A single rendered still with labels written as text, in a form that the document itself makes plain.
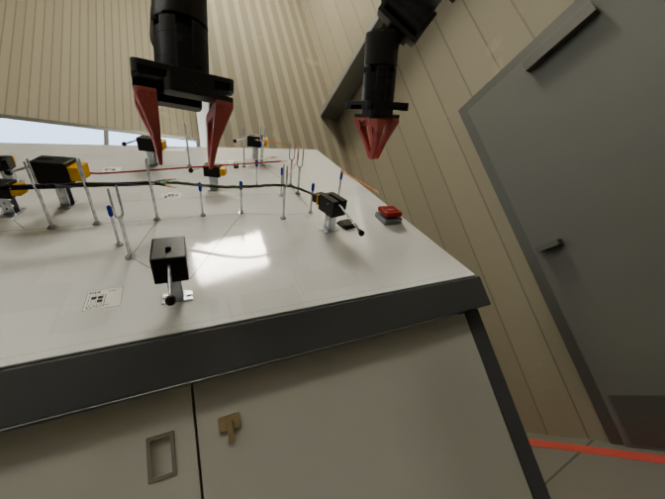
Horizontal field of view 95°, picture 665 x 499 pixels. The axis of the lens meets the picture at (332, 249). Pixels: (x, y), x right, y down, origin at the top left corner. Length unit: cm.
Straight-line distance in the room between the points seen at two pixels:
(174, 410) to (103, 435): 8
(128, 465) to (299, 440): 23
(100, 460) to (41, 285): 29
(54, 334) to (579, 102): 221
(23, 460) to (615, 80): 231
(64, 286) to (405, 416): 62
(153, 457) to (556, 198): 204
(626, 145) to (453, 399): 163
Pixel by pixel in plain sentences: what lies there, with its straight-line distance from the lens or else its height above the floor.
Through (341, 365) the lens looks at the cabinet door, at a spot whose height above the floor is 76.
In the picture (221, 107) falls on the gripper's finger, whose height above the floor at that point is 108.
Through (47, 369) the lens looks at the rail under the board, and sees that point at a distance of 54.
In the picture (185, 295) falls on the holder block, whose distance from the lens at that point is 57.
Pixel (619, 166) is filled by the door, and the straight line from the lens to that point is 205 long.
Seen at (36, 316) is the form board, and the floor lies 94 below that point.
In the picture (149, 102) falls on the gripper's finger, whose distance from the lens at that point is 40.
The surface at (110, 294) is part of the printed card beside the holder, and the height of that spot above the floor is 96.
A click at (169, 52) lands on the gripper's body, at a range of 42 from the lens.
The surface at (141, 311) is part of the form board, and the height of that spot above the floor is 92.
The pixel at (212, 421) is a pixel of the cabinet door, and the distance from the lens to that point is 54.
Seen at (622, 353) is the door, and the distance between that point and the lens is 212.
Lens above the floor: 80
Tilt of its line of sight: 17 degrees up
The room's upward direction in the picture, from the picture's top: 14 degrees counter-clockwise
